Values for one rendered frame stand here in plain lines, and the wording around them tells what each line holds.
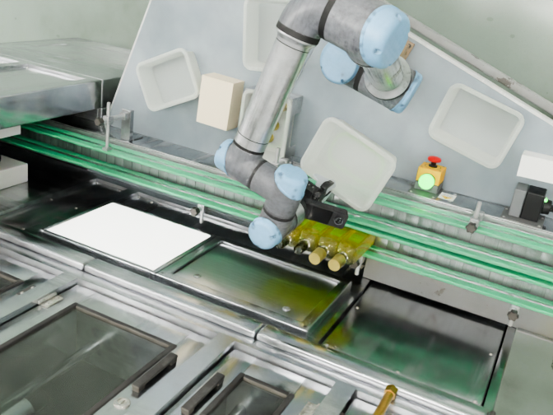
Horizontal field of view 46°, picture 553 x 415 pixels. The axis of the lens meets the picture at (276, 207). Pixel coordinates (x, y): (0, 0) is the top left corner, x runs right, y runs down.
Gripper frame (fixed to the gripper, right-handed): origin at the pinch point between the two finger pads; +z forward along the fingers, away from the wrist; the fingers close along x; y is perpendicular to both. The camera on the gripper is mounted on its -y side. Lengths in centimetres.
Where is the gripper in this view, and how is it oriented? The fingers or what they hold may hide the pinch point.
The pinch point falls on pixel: (333, 186)
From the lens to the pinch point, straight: 173.1
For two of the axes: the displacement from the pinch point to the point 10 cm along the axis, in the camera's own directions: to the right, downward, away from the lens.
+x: -3.4, 7.5, 5.7
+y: -8.0, -5.5, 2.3
